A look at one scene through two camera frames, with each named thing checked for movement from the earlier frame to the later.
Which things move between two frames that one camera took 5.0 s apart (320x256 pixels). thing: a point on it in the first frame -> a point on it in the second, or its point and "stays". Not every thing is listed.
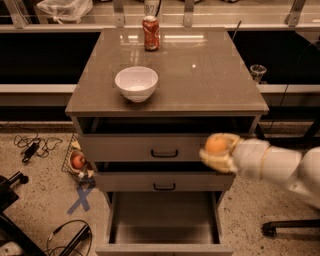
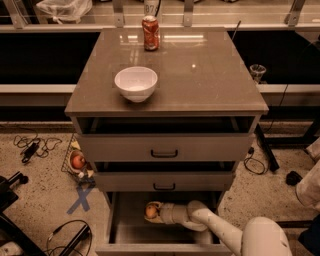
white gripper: [248, 156] -> [167, 213]
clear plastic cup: [257, 72] stays
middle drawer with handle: [164, 181] stays
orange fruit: [216, 145] -> [151, 211]
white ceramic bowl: [136, 83] stays
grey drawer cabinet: [144, 102] stays
